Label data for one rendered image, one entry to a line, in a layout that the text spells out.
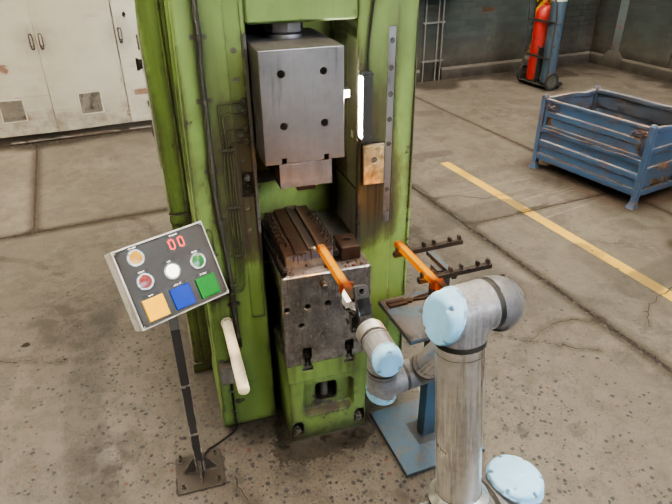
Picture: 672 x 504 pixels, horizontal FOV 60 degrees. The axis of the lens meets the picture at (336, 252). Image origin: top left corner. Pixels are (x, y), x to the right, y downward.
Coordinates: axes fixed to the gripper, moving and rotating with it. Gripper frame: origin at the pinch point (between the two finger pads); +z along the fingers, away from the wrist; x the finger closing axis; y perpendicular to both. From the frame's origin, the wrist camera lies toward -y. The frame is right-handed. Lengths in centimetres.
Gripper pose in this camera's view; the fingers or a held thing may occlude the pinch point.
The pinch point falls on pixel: (348, 289)
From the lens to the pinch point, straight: 193.3
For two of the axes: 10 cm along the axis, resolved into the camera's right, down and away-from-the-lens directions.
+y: 0.1, 8.6, 5.0
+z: -3.0, -4.8, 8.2
